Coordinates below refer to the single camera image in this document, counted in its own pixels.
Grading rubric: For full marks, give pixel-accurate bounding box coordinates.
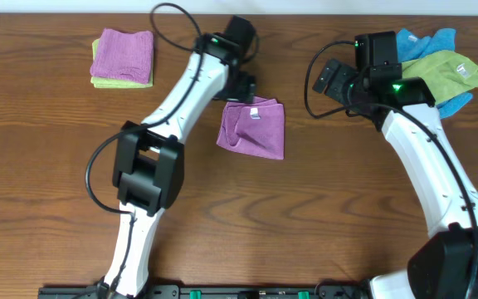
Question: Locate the blue cloth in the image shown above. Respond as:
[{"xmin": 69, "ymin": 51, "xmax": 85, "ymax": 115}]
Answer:
[{"xmin": 396, "ymin": 28, "xmax": 473, "ymax": 119}]

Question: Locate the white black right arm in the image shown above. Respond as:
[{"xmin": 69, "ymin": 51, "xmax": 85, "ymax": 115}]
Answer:
[{"xmin": 313, "ymin": 59, "xmax": 478, "ymax": 298}]

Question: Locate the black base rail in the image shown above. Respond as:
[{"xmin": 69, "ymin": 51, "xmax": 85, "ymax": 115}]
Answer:
[{"xmin": 37, "ymin": 284, "xmax": 373, "ymax": 299}]

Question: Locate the black cable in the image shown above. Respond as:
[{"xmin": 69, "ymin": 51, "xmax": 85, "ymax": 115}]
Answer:
[
  {"xmin": 84, "ymin": 2, "xmax": 207, "ymax": 296},
  {"xmin": 304, "ymin": 40, "xmax": 478, "ymax": 299}
]

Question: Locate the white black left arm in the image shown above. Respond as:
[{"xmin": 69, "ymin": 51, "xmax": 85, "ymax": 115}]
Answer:
[{"xmin": 96, "ymin": 33, "xmax": 259, "ymax": 298}]

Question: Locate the folded green cloth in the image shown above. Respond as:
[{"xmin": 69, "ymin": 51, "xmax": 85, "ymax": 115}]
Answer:
[{"xmin": 90, "ymin": 39, "xmax": 153, "ymax": 89}]

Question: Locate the folded purple cloth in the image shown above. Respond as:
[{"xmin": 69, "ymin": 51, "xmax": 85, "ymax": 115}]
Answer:
[{"xmin": 90, "ymin": 28, "xmax": 154, "ymax": 85}]

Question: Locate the black right cable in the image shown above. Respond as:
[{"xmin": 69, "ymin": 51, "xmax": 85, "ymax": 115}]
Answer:
[{"xmin": 304, "ymin": 40, "xmax": 478, "ymax": 299}]

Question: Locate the black left cable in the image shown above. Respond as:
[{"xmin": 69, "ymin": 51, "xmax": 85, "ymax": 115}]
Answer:
[{"xmin": 84, "ymin": 2, "xmax": 207, "ymax": 296}]

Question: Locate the purple cloth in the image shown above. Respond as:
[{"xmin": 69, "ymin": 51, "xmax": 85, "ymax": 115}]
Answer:
[
  {"xmin": 90, "ymin": 28, "xmax": 154, "ymax": 85},
  {"xmin": 217, "ymin": 96, "xmax": 285, "ymax": 159}
]

